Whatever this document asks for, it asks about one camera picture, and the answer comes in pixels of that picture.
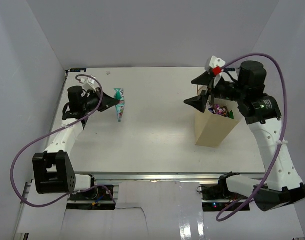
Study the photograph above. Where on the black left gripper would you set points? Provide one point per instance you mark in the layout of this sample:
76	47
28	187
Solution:
107	102

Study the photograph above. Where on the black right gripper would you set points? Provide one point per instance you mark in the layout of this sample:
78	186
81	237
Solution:
199	101

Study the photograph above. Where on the teal white snack packet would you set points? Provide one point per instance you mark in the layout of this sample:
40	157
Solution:
120	107

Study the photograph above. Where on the small purple candy packet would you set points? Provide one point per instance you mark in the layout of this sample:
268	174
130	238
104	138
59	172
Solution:
221	110

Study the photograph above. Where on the green Fox's candy bag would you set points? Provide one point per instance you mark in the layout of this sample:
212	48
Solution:
231	115

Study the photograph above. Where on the dark blue purple snack bag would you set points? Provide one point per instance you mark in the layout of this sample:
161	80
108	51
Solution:
210	107

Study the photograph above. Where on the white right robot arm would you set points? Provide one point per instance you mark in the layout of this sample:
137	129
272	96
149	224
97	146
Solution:
281	184

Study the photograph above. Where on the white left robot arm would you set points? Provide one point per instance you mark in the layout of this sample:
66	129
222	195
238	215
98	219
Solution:
53	170

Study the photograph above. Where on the brown paper bag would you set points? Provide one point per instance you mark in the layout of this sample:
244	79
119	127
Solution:
211	129

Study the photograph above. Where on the right black XDOF label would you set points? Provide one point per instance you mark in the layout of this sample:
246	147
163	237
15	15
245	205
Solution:
230	69

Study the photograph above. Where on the black xdof label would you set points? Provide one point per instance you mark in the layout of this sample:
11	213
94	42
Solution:
77	70
230	69

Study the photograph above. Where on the left black XDOF label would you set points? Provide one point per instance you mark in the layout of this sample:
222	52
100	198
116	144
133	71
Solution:
77	70

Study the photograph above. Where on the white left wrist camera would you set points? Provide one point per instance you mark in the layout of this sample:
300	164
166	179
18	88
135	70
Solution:
88	83

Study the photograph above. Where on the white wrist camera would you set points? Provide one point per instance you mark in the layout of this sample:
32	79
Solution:
88	83
216	65

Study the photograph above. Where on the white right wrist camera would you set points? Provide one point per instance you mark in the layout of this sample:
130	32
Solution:
216	65

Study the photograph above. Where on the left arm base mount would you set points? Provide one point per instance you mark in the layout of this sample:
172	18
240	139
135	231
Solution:
97	199

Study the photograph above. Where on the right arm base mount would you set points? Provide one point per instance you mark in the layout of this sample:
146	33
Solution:
214	199

